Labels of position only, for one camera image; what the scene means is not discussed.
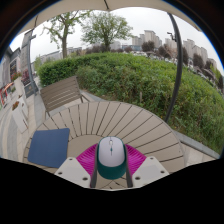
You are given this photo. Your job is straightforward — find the white and teal computer mouse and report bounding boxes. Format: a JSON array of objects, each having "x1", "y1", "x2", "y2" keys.
[{"x1": 95, "y1": 135, "x2": 128, "y2": 181}]

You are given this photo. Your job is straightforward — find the beige slatted outdoor chair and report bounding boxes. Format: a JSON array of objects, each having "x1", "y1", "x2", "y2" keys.
[{"x1": 39, "y1": 75, "x2": 91, "y2": 119}]

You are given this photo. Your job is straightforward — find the green hedge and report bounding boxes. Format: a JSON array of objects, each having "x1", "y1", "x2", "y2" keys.
[{"x1": 36, "y1": 52, "x2": 224, "y2": 154}]

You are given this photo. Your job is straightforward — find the thin sparse-leaved tree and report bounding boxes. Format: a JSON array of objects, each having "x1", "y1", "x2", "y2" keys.
[{"x1": 43, "y1": 10, "x2": 91, "y2": 58}]

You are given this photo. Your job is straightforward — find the beige umbrella canopy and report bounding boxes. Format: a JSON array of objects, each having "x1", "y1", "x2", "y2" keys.
[{"x1": 19, "y1": 0, "x2": 203, "y2": 33}]

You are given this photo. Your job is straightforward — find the blue rectangular mouse pad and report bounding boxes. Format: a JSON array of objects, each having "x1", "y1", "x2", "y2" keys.
[{"x1": 27, "y1": 127, "x2": 71, "y2": 169}]

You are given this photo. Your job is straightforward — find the dark curved umbrella pole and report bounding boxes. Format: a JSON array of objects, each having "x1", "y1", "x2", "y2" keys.
[{"x1": 164, "y1": 12, "x2": 184, "y2": 124}]

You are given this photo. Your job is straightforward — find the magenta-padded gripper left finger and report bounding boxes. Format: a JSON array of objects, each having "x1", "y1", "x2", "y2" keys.
[{"x1": 54, "y1": 143, "x2": 100, "y2": 189}]

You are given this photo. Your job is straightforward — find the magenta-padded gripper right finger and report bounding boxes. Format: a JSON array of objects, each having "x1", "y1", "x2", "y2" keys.
[{"x1": 124, "y1": 143, "x2": 170, "y2": 189}]

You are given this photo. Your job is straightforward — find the round leafy tree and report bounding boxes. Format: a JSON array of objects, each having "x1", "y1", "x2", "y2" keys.
[{"x1": 80, "y1": 11, "x2": 134, "y2": 53}]

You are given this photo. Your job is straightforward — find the white flower planter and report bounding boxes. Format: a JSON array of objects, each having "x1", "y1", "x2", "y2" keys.
[{"x1": 11, "y1": 99, "x2": 29, "y2": 134}]

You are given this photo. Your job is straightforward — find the distant apartment buildings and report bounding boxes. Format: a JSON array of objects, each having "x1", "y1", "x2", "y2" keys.
[{"x1": 131, "y1": 29, "x2": 218, "y2": 69}]

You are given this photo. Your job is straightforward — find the tall grey sign post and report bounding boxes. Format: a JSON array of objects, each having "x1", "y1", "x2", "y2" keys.
[{"x1": 19, "y1": 29, "x2": 38, "y2": 98}]

